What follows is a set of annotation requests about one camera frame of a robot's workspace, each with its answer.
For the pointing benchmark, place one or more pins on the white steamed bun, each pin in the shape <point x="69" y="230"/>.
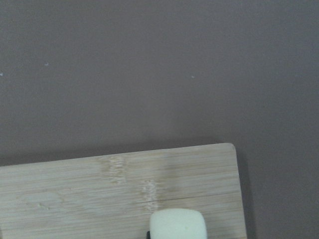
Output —
<point x="177" y="224"/>

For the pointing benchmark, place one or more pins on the wooden cutting board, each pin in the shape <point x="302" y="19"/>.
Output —
<point x="113" y="196"/>

